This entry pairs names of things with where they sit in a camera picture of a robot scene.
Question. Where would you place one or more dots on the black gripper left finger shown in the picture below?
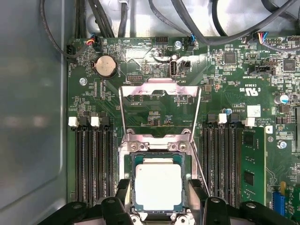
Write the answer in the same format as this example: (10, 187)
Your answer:
(112, 211)

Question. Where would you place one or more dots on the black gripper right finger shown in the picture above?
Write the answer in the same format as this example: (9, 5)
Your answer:
(215, 211)

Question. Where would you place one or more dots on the silver topped CPU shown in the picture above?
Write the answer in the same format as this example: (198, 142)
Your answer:
(159, 182)

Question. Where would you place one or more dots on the metal socket cover frame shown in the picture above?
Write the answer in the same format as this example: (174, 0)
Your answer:
(182, 90)

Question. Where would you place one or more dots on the black RAM slot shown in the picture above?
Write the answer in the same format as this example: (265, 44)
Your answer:
(219, 164)
(98, 164)
(109, 164)
(230, 164)
(207, 164)
(89, 164)
(80, 164)

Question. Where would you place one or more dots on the CPU socket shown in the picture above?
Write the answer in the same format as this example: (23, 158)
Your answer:
(123, 164)

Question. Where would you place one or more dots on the blue board connector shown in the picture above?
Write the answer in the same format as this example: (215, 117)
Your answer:
(279, 206)

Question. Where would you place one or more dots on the green RAM stick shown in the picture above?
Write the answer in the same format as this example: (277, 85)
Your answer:
(253, 159)

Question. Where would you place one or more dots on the green motherboard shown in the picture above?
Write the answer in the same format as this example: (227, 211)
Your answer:
(211, 112)

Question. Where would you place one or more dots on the white board label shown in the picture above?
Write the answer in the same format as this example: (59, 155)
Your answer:
(253, 110)

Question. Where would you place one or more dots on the silver round capacitor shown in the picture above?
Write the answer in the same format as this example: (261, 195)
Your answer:
(282, 98)

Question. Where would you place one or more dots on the black and grey PC case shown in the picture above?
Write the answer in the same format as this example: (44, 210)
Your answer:
(30, 93)

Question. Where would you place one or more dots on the round coin battery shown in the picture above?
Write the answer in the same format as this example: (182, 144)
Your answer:
(105, 65)

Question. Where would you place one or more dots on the internal USB port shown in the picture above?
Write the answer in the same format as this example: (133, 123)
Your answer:
(173, 68)

